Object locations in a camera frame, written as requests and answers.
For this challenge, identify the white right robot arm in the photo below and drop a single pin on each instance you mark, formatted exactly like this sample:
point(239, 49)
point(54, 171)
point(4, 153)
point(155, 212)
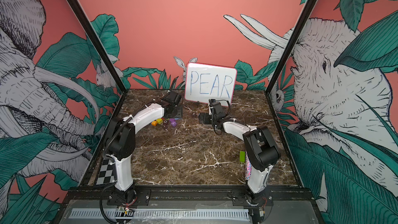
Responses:
point(260, 146)

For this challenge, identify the black white checkerboard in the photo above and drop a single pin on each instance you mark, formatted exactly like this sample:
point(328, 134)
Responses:
point(106, 173)

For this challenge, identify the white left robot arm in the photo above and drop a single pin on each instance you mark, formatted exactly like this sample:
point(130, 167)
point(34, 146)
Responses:
point(120, 141)

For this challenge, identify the white perforated rail strip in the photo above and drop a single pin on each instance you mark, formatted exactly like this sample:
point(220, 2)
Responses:
point(227, 214)

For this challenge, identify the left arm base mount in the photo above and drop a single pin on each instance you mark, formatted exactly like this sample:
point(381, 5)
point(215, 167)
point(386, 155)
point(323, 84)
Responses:
point(134, 197)

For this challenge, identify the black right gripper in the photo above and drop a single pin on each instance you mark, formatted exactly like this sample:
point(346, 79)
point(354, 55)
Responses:
point(207, 115)

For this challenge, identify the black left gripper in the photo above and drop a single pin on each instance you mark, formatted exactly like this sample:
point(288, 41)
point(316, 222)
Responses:
point(179, 109)

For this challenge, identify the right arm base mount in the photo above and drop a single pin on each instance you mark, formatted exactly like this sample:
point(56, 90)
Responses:
point(246, 198)

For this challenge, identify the black right frame post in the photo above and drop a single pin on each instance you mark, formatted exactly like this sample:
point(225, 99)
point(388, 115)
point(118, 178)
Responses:
point(297, 30)

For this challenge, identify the green eraser block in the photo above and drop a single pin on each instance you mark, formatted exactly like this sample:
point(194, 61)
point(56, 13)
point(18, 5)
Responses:
point(242, 156)

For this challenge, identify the black frame post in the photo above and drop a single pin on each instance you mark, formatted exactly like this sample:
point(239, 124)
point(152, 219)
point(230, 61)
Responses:
point(98, 46)
point(297, 30)

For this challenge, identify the black left frame post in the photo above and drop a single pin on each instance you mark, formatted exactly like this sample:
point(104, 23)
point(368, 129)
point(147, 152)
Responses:
point(98, 46)

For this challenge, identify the glittery marker pen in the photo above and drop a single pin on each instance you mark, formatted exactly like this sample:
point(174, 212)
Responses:
point(248, 167)

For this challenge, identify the pink framed PEAR whiteboard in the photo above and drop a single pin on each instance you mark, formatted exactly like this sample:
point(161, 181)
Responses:
point(205, 82)

